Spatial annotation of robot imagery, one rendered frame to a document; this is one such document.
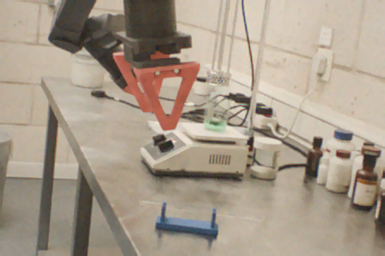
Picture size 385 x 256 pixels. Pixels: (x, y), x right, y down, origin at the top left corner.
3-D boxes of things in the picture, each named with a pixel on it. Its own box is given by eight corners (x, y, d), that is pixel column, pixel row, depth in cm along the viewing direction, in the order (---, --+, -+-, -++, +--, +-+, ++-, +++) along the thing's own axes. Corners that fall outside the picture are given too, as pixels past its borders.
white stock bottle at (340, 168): (326, 192, 137) (333, 151, 135) (324, 185, 142) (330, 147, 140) (349, 195, 137) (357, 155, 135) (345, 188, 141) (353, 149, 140)
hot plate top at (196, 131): (193, 139, 134) (193, 134, 133) (177, 125, 145) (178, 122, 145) (247, 142, 137) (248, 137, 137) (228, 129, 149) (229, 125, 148)
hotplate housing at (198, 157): (152, 175, 132) (157, 137, 131) (138, 158, 144) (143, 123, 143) (254, 179, 139) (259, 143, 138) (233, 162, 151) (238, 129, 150)
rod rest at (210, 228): (154, 228, 103) (157, 206, 103) (156, 221, 107) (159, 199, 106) (217, 235, 103) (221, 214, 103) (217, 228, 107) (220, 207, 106)
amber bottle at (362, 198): (346, 202, 131) (356, 149, 129) (366, 204, 132) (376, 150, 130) (355, 210, 127) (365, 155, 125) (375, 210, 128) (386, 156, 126)
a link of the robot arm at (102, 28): (58, 6, 133) (49, 44, 130) (87, -14, 124) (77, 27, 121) (107, 28, 140) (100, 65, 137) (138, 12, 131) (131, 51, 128)
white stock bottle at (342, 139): (354, 183, 147) (363, 133, 145) (340, 186, 142) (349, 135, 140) (330, 175, 151) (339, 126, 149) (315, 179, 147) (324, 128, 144)
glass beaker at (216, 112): (197, 131, 140) (201, 93, 138) (209, 128, 144) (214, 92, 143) (222, 137, 137) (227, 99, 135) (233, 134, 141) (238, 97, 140)
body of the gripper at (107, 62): (135, 60, 144) (112, 36, 141) (145, 67, 135) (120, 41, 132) (113, 81, 144) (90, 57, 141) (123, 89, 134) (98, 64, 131)
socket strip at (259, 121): (259, 130, 195) (261, 115, 194) (216, 104, 232) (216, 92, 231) (276, 131, 197) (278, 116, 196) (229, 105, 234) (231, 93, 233)
